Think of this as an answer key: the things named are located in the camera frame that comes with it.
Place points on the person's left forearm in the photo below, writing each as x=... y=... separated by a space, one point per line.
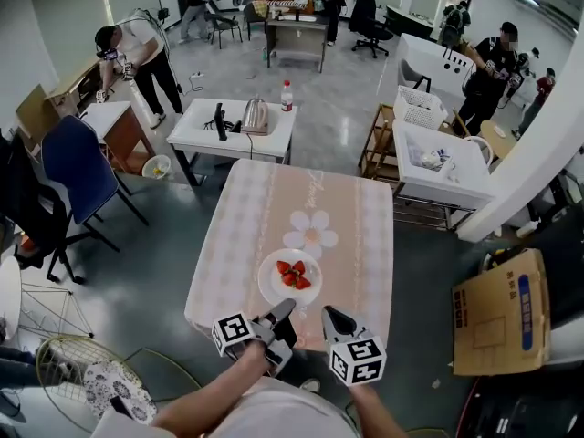
x=205 y=404

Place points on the red strawberry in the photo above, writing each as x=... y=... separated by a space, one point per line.
x=304 y=283
x=283 y=267
x=299 y=268
x=289 y=279

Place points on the steel kettle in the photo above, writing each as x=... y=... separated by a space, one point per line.
x=254 y=117

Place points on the wooden shelf rack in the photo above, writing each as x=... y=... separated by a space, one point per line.
x=378 y=139

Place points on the white counter with black holes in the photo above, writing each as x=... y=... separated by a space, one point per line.
x=429 y=62

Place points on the red-capped plastic bottle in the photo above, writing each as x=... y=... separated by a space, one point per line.
x=287 y=98

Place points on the white perforated basket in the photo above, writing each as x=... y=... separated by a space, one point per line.
x=417 y=107

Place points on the floral seat cushion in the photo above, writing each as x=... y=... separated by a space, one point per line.
x=105 y=381

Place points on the blue chair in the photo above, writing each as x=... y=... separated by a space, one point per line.
x=75 y=167

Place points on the long light wooden desk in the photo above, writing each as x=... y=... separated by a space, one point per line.
x=77 y=85

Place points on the table with pink tablecloth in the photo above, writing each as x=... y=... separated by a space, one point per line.
x=356 y=253

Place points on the person's white shoe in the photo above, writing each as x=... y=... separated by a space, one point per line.
x=310 y=385

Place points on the brown white-topped side desk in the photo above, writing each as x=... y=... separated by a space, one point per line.
x=123 y=130

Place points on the black office chair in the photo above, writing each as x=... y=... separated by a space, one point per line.
x=32 y=217

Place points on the brown cardboard box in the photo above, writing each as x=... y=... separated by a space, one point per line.
x=493 y=317

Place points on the black metal chair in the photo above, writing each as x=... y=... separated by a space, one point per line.
x=226 y=25

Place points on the white waste bin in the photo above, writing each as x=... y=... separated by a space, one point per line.
x=156 y=168

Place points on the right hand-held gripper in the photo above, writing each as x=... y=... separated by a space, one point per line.
x=360 y=358

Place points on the person's white shirt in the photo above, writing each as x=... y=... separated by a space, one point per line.
x=283 y=418

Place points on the round wooden chair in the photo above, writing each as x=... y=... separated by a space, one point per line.
x=499 y=137

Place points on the white sink table with rack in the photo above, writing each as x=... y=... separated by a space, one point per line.
x=465 y=171

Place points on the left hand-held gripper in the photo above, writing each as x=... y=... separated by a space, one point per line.
x=274 y=342

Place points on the grey desk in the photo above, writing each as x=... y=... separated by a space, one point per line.
x=296 y=34

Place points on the white round plate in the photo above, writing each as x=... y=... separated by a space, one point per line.
x=269 y=285

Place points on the person's right forearm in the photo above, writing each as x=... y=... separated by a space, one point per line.
x=376 y=413

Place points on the black swivel chair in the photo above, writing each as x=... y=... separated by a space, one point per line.
x=372 y=34

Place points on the round white side table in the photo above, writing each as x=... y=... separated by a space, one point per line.
x=9 y=295

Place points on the black smartphone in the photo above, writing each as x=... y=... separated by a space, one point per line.
x=121 y=408

